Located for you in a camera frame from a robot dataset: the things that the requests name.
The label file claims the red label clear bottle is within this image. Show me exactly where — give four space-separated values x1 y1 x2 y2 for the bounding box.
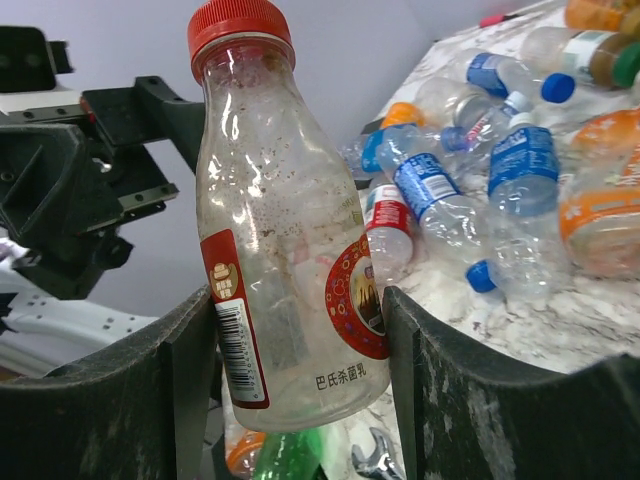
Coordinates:
188 1 390 432

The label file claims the small red blue label bottle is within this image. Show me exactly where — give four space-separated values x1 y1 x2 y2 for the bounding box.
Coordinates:
440 91 533 152

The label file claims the silver open-end wrench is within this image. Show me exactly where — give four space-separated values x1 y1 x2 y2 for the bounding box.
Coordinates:
351 427 405 480

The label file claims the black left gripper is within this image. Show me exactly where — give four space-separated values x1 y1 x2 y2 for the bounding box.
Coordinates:
1 26 205 300

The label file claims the blue label water bottle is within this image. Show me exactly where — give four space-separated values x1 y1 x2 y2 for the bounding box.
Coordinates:
488 112 560 217

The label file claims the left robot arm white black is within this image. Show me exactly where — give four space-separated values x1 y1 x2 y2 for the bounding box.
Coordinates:
1 25 204 376

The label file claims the orange juice bottle back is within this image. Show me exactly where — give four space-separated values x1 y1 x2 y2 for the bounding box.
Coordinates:
564 0 639 33

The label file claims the crushed orange bottle front left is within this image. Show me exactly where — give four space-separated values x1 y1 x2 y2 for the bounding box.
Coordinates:
224 425 266 479

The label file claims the red marker pen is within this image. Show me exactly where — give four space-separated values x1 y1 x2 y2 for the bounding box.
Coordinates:
478 14 520 28

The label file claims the small Pepsi bottle lying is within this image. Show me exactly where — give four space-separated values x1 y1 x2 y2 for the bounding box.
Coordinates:
383 131 547 296

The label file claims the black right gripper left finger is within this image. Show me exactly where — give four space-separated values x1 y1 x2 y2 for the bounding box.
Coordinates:
1 287 217 479

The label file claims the clear bottle blue label back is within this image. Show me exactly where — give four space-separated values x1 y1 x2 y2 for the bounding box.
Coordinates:
414 48 576 130

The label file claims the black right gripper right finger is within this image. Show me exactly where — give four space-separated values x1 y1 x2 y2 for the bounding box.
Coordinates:
383 287 639 479

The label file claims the green plastic bottle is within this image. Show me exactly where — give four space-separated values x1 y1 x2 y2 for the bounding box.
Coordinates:
252 428 324 480

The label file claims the clear bottle light-blue label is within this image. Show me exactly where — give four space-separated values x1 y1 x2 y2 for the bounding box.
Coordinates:
342 123 429 180

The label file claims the brown tea bottle green cap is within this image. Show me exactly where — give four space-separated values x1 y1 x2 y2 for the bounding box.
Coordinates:
520 27 639 89

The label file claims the large orange label bottle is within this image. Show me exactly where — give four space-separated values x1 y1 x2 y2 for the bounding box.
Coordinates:
558 108 639 278

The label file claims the small orange bottle left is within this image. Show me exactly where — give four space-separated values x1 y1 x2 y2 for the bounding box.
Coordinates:
380 102 426 129

